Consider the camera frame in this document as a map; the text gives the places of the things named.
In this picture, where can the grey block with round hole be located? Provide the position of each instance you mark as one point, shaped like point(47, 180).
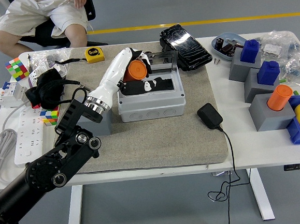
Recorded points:
point(105, 126)

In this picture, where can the brown electronic part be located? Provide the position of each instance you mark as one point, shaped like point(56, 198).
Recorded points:
point(227, 50)

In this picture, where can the square yellow tape measure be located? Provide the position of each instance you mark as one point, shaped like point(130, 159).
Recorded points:
point(94, 55)

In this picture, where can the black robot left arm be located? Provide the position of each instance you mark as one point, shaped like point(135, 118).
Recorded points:
point(40, 175)

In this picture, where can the grey electrical box clear lid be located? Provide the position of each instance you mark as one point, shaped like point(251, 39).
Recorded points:
point(152, 109)

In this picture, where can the small silver screw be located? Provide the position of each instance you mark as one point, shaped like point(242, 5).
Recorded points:
point(218, 61)
point(214, 60)

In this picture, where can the clear plastic bag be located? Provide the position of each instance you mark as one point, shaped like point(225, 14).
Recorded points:
point(44, 58)

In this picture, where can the white circuit breaker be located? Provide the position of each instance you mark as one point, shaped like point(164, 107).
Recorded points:
point(10, 93)

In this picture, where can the person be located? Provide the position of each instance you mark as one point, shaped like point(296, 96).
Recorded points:
point(40, 11)

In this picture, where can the blue bottle-shaped block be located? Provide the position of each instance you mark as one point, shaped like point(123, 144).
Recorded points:
point(249, 52)
point(267, 74)

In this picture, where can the dark capacitor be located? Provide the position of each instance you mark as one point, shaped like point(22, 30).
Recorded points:
point(219, 43)

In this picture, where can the orange cylinder battery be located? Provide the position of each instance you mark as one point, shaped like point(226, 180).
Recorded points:
point(278, 98)
point(136, 71)

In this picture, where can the large colourful puzzle cube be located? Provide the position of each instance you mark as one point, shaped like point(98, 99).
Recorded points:
point(16, 69)

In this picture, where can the white table leg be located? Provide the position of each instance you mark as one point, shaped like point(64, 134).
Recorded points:
point(262, 196)
point(75, 214)

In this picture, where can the blue-grey oval tray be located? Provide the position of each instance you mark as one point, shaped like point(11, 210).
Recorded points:
point(215, 50)

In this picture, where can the black office chair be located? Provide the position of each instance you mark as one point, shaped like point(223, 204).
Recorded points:
point(45, 38)

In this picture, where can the white power strip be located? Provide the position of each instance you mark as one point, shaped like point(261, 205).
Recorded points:
point(28, 137)

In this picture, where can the small colourful puzzle cube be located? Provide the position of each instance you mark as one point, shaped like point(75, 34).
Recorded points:
point(50, 117)

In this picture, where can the black power adapter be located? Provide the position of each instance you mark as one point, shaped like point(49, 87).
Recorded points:
point(210, 116)

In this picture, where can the grey-brown mat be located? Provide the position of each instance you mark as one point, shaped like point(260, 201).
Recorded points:
point(155, 142)

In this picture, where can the grey block holder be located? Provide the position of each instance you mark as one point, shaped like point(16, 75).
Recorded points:
point(252, 91)
point(236, 70)
point(265, 118)

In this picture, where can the black cracked glossy case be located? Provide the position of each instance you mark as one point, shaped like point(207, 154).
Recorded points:
point(186, 47)

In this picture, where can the white purple package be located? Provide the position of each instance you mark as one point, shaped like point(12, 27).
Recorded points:
point(34, 75)

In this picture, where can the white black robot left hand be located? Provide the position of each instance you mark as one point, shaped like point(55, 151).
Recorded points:
point(110, 76)

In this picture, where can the small green piece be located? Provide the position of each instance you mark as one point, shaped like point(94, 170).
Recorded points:
point(282, 81)
point(296, 93)

